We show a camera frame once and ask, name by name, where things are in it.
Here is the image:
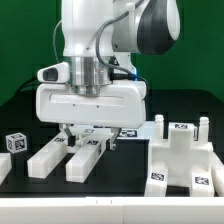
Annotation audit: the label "white camera cable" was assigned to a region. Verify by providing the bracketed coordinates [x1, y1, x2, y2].
[52, 19, 64, 64]

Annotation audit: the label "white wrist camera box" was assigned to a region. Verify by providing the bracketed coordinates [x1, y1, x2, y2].
[37, 62, 70, 84]

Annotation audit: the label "white chair seat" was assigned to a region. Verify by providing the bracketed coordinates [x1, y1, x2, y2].
[148, 115, 213, 187]

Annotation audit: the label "black base cables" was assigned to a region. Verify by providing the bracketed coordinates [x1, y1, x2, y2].
[18, 79, 40, 93]

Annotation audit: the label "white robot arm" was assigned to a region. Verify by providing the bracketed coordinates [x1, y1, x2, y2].
[36, 0, 180, 146]

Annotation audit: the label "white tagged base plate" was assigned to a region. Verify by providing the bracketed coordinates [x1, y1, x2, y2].
[118, 121, 155, 140]

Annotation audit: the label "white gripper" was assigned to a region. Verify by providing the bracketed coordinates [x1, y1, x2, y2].
[36, 80, 146, 150]

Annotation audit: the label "white chair back frame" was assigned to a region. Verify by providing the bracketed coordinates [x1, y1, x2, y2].
[27, 125, 111, 183]

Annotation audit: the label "white tagged cube nut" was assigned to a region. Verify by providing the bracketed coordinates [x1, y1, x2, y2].
[194, 126, 198, 141]
[6, 133, 27, 154]

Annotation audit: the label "white front fence rail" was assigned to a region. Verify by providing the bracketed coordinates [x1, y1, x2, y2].
[0, 197, 224, 224]

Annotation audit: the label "white left fence rail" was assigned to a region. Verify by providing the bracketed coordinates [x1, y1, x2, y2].
[0, 153, 12, 185]

